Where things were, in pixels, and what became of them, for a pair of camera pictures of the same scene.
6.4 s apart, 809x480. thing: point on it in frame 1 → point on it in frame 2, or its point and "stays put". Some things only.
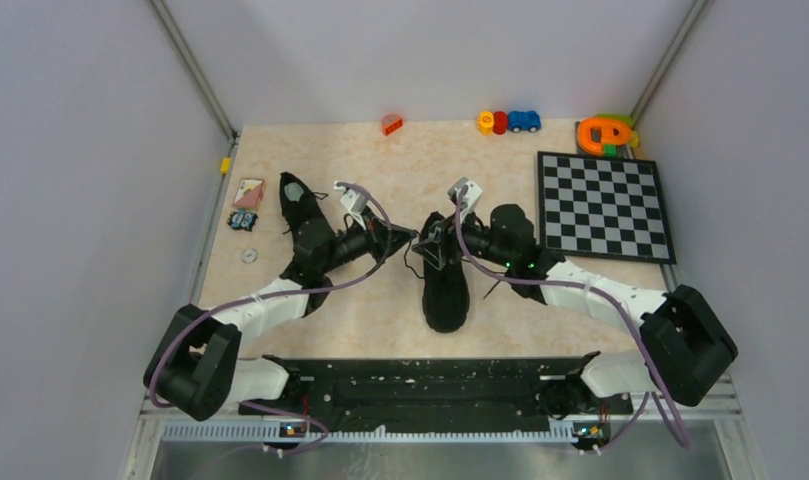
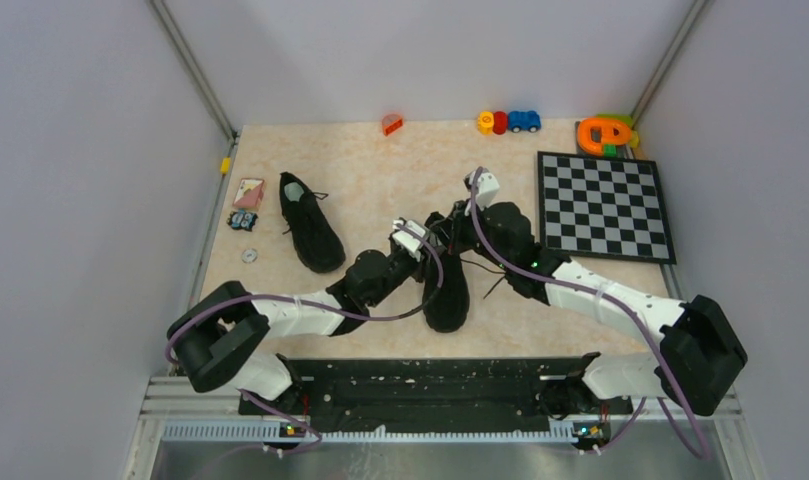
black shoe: x=304 y=213 stays put
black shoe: x=445 y=291 stays put
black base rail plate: x=431 y=393 stays put
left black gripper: x=384 y=238 → x=418 y=267
